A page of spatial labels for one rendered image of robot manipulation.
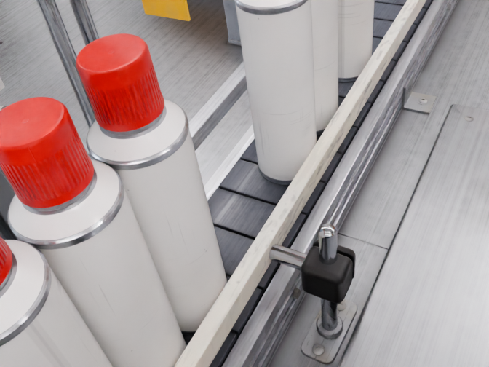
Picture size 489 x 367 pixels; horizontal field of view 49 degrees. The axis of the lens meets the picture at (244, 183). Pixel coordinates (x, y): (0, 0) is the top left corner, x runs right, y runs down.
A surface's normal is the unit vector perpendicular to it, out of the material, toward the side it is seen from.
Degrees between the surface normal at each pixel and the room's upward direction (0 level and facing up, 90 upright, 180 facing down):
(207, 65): 0
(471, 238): 0
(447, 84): 0
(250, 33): 90
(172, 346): 90
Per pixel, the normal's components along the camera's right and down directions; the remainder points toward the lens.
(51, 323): 0.95, 0.13
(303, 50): 0.68, 0.46
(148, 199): 0.09, 0.70
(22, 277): 0.57, -0.56
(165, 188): 0.47, 0.58
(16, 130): -0.11, -0.73
